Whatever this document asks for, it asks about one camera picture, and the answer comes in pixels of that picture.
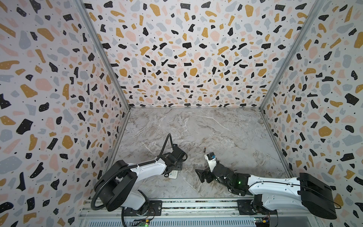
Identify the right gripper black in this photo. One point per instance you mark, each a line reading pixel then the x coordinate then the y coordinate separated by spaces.
pixel 210 174

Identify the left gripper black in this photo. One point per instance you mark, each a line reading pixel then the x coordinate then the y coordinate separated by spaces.
pixel 179 165

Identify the white remote control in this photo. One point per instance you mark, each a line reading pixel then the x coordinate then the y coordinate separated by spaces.
pixel 173 174

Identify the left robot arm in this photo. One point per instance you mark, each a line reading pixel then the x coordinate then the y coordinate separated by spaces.
pixel 115 188

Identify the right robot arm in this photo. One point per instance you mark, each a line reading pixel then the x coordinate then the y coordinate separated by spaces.
pixel 304 192

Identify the right electronics board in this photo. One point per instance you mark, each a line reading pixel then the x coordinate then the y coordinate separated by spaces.
pixel 262 222

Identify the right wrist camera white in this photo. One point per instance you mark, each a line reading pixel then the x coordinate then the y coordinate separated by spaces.
pixel 211 160

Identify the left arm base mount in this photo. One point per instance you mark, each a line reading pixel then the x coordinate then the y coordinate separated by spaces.
pixel 151 208

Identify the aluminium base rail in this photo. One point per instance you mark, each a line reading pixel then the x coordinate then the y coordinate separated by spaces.
pixel 209 212

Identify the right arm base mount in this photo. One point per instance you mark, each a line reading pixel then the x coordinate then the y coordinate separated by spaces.
pixel 251 207

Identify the electronics board with wires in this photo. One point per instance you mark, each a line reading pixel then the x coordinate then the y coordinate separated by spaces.
pixel 144 222

